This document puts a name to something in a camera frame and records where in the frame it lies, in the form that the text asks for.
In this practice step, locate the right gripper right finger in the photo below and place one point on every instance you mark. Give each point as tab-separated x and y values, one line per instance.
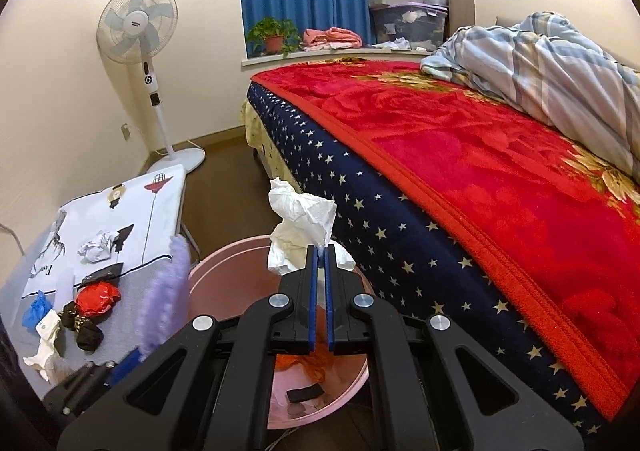
432	384

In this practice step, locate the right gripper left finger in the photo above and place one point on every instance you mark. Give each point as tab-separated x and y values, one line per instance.
209	386

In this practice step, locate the blue plastic shoe cover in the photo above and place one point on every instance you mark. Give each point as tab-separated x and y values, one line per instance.
36	311

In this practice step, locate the black snack wrapper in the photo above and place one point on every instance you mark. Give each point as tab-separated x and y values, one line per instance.
109	273

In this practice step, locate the orange plastic bag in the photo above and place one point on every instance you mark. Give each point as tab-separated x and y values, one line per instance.
315	365

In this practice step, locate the white paper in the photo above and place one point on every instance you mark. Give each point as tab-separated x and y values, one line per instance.
100	247

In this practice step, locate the white tissue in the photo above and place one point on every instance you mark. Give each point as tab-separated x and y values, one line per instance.
306	220

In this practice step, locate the red foil wrapper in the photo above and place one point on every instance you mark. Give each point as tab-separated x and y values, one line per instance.
96	299

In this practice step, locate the pink trash bin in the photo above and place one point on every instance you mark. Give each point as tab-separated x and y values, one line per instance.
227	282

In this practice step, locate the navy star bedsheet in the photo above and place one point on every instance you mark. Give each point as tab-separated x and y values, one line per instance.
413	262

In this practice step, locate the grey white printed tablecloth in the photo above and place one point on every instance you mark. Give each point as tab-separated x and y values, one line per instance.
120	235

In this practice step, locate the red floral blanket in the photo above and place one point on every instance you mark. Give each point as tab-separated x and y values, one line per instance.
554	227

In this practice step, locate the yellow star bed skirt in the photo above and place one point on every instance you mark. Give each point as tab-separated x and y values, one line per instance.
257	138

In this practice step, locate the striped grey blue duvet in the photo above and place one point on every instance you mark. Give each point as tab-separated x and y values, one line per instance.
546	68

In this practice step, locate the potted green plant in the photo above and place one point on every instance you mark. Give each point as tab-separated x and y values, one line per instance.
272	36

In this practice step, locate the white standing fan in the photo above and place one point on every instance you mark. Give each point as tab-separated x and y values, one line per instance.
133	32

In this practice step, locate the dark plastic storage bin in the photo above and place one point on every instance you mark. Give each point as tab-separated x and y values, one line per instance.
422	24

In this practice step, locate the pink folded clothes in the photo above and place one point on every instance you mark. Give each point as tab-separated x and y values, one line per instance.
331	38

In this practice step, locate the wall power outlet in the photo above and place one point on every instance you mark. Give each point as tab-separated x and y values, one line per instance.
125	131

